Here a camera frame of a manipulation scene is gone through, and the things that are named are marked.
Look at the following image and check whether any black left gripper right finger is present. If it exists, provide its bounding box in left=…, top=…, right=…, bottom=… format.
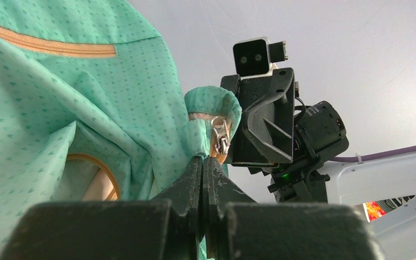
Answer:
left=203, top=158, right=384, bottom=259

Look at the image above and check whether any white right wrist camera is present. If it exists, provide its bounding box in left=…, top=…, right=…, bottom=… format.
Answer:
left=232, top=37, right=288, bottom=77

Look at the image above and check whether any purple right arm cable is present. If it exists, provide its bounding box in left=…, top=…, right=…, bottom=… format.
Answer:
left=330, top=141, right=416, bottom=163

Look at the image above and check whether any orange and teal jacket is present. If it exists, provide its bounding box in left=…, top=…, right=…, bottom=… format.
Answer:
left=0, top=1, right=242, bottom=253

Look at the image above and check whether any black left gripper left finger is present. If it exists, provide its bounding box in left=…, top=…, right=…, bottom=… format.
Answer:
left=0, top=157, right=203, bottom=259

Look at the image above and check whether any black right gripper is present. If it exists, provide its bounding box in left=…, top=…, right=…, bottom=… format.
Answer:
left=220, top=68, right=349, bottom=203

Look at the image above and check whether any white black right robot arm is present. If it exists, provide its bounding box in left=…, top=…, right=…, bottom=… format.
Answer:
left=221, top=68, right=416, bottom=259

